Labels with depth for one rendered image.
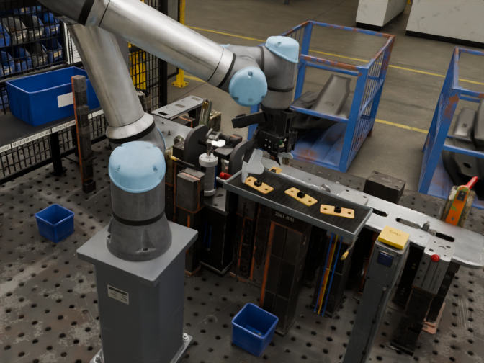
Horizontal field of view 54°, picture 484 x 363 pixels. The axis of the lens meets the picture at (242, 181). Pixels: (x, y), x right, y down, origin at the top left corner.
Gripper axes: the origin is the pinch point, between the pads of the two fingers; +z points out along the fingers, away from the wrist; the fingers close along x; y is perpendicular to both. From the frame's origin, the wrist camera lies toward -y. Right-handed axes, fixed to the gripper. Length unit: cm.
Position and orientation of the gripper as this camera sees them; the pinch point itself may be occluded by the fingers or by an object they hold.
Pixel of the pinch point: (260, 173)
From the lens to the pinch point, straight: 124.3
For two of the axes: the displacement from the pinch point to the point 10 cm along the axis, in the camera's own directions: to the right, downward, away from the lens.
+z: -0.9, 8.6, 5.1
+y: 7.3, 4.0, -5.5
